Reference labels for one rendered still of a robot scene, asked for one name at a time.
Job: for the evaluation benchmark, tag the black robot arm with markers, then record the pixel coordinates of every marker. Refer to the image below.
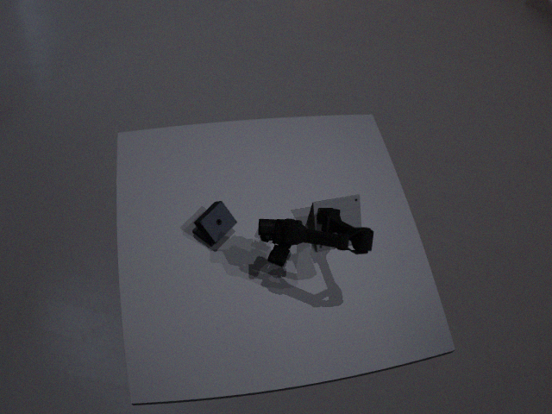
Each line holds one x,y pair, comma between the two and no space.
292,232

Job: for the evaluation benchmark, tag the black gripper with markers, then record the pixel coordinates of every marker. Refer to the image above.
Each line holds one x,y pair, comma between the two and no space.
279,254

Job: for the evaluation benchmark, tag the dark grey sloped panel with hole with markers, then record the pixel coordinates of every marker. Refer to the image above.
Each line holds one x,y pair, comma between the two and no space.
214,223

